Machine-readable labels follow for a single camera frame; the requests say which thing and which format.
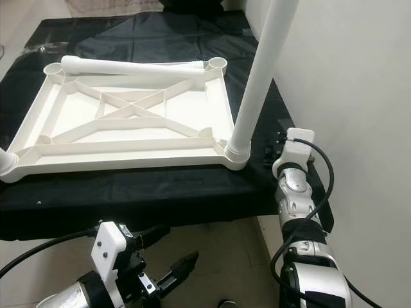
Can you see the black tablecloth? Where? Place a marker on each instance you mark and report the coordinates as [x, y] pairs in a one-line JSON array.
[[135, 202]]

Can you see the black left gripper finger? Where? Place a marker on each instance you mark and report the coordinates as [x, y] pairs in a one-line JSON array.
[[181, 269], [151, 234]]

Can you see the black round basin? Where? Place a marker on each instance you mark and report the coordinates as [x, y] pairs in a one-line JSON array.
[[192, 4]]

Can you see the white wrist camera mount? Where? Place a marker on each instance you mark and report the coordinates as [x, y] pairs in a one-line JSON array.
[[110, 253], [295, 146]]

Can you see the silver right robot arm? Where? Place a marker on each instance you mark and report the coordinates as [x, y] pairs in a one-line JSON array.
[[295, 205]]

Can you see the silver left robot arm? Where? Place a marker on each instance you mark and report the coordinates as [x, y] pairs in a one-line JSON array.
[[83, 298]]

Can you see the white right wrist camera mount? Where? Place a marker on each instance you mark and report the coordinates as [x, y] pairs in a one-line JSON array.
[[295, 146]]

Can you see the clear tape strip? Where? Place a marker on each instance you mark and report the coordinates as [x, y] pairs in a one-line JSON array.
[[45, 48]]

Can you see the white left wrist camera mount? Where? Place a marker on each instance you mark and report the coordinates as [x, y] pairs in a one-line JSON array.
[[110, 253]]

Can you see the white plastic table top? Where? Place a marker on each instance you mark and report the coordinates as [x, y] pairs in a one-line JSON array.
[[135, 131]]

